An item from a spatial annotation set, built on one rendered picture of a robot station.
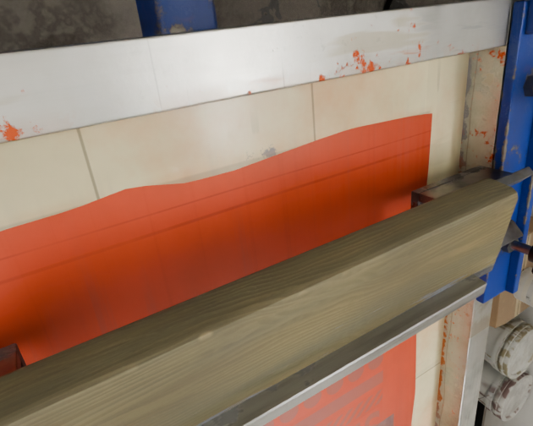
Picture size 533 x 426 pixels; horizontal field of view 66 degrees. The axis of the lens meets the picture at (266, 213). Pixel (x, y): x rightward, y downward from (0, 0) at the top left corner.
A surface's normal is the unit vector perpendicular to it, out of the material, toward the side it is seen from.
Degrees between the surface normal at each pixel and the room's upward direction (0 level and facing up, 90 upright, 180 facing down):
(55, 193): 0
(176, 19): 0
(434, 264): 9
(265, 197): 0
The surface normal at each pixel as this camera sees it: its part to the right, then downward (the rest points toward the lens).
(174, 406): 0.52, 0.45
